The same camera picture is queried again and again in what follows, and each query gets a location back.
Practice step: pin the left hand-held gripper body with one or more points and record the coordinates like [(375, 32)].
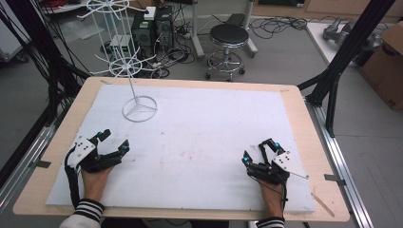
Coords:
[(83, 151)]

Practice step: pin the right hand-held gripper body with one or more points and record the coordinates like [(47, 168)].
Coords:
[(278, 166)]

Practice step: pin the person's right hand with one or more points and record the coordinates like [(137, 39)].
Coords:
[(272, 198)]

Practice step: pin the person's left hand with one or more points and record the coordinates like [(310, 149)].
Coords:
[(95, 185)]

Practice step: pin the grey metal clamp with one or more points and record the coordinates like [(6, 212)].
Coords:
[(41, 163), (334, 179)]

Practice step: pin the white foam mat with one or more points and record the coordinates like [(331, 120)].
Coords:
[(196, 142)]

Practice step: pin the thin wooden stick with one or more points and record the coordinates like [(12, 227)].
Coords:
[(323, 205)]

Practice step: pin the small white device green lights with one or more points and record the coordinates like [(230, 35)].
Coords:
[(122, 44)]

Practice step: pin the black computer tower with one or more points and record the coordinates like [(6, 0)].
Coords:
[(164, 30), (142, 33)]

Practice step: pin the white floor board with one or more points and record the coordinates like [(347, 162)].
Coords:
[(320, 41)]

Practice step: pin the black round stool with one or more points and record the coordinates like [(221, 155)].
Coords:
[(228, 34)]

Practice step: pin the small white box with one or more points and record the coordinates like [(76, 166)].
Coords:
[(150, 12)]

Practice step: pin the black foot pedal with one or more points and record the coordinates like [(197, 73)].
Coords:
[(236, 19)]

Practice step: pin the cardboard box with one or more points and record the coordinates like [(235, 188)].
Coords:
[(385, 69)]

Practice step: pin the aluminium rail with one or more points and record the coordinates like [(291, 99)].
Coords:
[(342, 158), (22, 167)]

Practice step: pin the black metal frame stand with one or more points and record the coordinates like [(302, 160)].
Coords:
[(345, 50), (47, 57)]

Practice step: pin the white table leg frame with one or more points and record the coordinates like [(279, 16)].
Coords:
[(198, 41)]

